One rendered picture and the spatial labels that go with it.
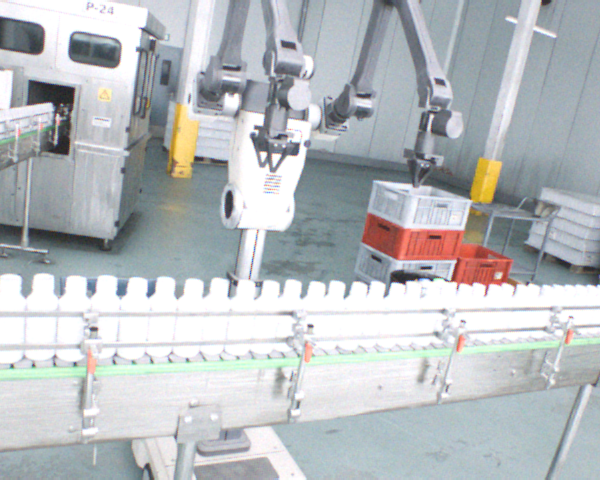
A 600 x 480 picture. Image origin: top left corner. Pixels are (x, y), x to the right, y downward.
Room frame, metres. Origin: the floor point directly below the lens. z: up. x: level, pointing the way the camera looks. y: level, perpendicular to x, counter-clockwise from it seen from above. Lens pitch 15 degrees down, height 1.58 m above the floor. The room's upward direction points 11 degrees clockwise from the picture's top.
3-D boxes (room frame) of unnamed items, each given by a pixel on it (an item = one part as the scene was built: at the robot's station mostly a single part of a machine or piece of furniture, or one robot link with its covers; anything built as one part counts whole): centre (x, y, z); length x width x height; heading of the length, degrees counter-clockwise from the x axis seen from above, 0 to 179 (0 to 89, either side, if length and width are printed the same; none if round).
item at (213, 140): (10.90, 2.41, 0.50); 1.24 x 1.03 x 1.00; 123
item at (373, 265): (3.87, -0.72, 0.55); 0.61 x 0.41 x 0.22; 127
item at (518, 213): (5.96, -2.06, 0.49); 1.05 x 0.55 x 0.99; 120
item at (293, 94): (1.29, 0.10, 1.60); 0.12 x 0.09 x 0.12; 31
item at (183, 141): (8.72, 2.20, 0.55); 0.40 x 0.40 x 1.10; 30
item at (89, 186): (5.07, 2.35, 1.00); 1.60 x 1.30 x 2.00; 12
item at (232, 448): (1.86, 0.18, 0.24); 0.68 x 0.53 x 0.41; 30
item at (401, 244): (3.88, -0.73, 0.78); 0.61 x 0.41 x 0.22; 126
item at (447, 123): (1.51, -0.28, 1.61); 0.12 x 0.09 x 0.12; 31
